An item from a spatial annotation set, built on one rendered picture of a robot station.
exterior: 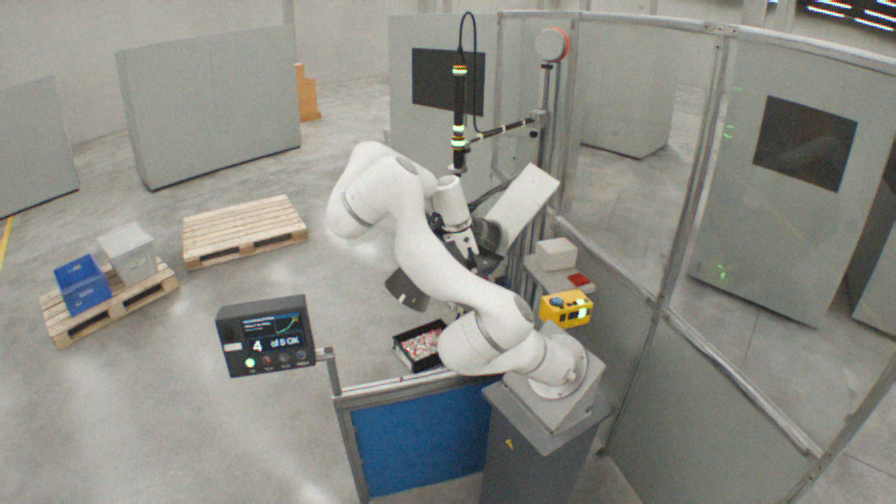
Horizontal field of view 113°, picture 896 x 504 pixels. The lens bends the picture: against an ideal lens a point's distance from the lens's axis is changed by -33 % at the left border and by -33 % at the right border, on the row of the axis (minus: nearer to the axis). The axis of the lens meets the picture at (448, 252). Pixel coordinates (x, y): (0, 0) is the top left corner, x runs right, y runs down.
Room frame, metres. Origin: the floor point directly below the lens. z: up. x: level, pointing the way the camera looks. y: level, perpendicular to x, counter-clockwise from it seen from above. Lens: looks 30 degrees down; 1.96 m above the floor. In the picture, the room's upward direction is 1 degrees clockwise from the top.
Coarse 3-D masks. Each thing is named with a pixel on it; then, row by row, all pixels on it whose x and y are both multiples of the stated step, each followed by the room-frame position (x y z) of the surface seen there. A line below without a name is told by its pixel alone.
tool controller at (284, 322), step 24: (240, 312) 0.89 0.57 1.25; (264, 312) 0.89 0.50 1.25; (288, 312) 0.91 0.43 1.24; (240, 336) 0.85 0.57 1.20; (264, 336) 0.87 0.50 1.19; (288, 336) 0.88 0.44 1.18; (312, 336) 0.97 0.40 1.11; (240, 360) 0.83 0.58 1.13; (288, 360) 0.86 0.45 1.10; (312, 360) 0.88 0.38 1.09
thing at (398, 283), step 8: (400, 272) 1.48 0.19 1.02; (392, 280) 1.48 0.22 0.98; (400, 280) 1.46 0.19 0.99; (408, 280) 1.45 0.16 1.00; (392, 288) 1.45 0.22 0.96; (400, 288) 1.44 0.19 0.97; (408, 288) 1.43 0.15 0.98; (416, 288) 1.42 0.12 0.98; (400, 296) 1.42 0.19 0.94; (408, 296) 1.41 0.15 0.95; (416, 296) 1.40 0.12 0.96; (424, 296) 1.39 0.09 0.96; (408, 304) 1.38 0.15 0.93; (416, 304) 1.38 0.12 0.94; (424, 304) 1.37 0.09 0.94
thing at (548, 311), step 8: (544, 296) 1.25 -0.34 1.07; (552, 296) 1.25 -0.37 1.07; (560, 296) 1.25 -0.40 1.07; (568, 296) 1.25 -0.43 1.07; (576, 296) 1.25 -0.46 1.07; (584, 296) 1.25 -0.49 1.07; (544, 304) 1.22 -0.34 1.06; (552, 304) 1.20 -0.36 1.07; (584, 304) 1.20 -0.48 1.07; (592, 304) 1.21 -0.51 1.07; (544, 312) 1.21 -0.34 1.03; (552, 312) 1.17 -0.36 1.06; (560, 312) 1.16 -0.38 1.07; (568, 312) 1.17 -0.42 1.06; (544, 320) 1.21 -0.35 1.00; (552, 320) 1.16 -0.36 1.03; (568, 320) 1.18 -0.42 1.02; (576, 320) 1.19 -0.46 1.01; (584, 320) 1.20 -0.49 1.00
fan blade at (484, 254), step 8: (448, 248) 1.39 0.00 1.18; (456, 248) 1.38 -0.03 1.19; (480, 248) 1.37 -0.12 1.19; (456, 256) 1.33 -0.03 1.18; (480, 256) 1.32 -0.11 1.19; (488, 256) 1.31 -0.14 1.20; (496, 256) 1.30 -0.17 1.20; (464, 264) 1.28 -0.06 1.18; (480, 264) 1.27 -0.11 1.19; (488, 264) 1.26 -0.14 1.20
